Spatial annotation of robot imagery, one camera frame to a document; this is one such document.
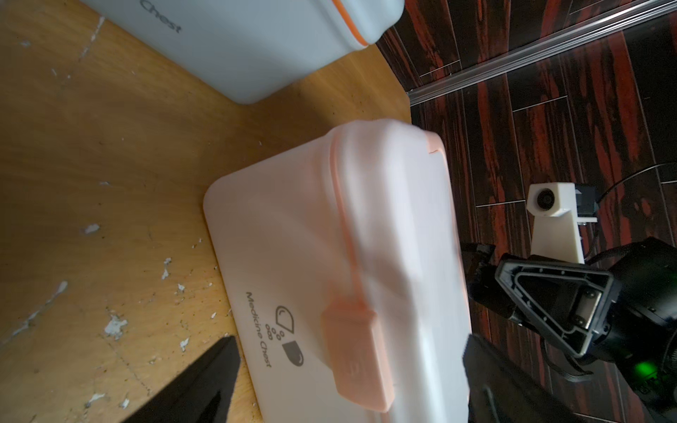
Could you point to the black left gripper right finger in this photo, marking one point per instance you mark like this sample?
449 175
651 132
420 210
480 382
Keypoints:
500 391

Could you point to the white orange-trimmed medicine chest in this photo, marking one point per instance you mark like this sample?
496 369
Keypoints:
248 50

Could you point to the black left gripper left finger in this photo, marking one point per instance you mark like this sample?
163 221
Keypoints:
201 393

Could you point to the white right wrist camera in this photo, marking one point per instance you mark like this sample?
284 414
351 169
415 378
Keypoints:
559 210

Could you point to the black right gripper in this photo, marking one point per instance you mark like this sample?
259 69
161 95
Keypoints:
571 304

